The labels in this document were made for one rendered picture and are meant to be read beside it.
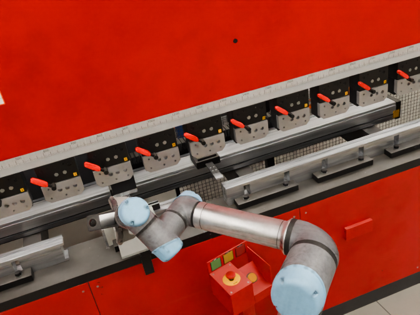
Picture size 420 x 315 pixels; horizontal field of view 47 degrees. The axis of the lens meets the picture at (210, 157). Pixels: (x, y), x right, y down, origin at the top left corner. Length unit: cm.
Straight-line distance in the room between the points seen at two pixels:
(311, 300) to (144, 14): 112
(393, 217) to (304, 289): 157
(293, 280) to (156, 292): 120
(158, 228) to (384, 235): 160
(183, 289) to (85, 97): 97
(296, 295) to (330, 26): 126
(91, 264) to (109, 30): 95
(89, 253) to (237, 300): 66
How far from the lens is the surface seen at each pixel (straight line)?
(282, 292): 110
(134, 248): 188
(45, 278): 211
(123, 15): 173
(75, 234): 380
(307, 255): 112
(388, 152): 247
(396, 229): 267
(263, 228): 123
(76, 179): 192
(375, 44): 221
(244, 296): 197
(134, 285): 214
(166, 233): 126
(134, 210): 122
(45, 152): 186
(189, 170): 232
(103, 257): 208
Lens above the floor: 217
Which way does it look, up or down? 30 degrees down
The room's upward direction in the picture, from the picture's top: 10 degrees counter-clockwise
